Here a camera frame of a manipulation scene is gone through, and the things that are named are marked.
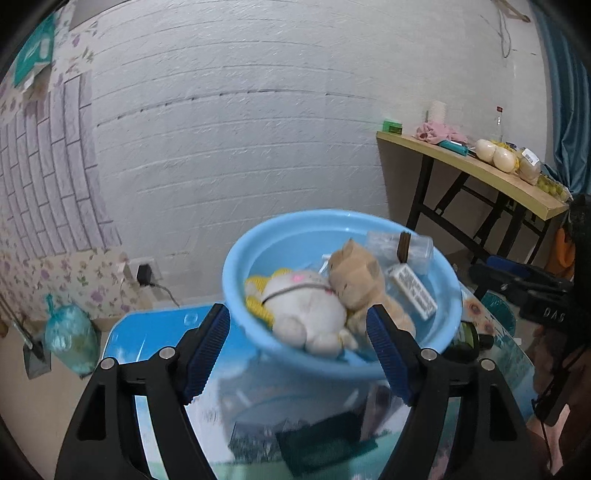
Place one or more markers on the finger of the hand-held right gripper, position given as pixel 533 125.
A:
pixel 505 266
pixel 494 279

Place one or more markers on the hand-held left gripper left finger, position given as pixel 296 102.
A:
pixel 205 355

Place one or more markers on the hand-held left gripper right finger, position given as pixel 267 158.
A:
pixel 391 357

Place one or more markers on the white tissue pack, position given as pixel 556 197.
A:
pixel 413 290

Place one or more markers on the beige plush toy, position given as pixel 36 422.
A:
pixel 358 277

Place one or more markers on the brown stick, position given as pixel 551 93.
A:
pixel 404 247

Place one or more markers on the blue plastic basin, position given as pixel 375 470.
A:
pixel 258 249

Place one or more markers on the dark green bottle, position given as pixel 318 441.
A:
pixel 468 337

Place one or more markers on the yellow green fruit bunch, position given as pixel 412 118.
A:
pixel 553 187

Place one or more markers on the black charger plug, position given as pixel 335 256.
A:
pixel 145 275

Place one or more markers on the white plush toy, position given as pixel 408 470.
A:
pixel 304 304

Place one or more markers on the wooden side table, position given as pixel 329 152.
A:
pixel 475 168

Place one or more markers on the cream round bun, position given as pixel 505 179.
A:
pixel 485 150
pixel 504 159

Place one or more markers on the dark green packet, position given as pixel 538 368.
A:
pixel 323 441

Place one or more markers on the teal flat case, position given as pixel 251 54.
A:
pixel 453 146

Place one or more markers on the teal plastic bag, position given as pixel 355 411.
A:
pixel 69 337

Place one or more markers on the clear glass bottle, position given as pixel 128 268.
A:
pixel 497 127

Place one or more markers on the pink cloth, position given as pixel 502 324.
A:
pixel 436 133

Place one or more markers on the grey dustpan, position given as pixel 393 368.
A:
pixel 37 362

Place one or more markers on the white ribbed roll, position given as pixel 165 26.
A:
pixel 436 112

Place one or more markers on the small green box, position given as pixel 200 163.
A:
pixel 391 126

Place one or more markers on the blue curtain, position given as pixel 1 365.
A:
pixel 568 92

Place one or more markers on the white wall outlet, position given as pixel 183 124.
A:
pixel 131 272

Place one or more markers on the teal wall poster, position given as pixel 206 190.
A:
pixel 34 46

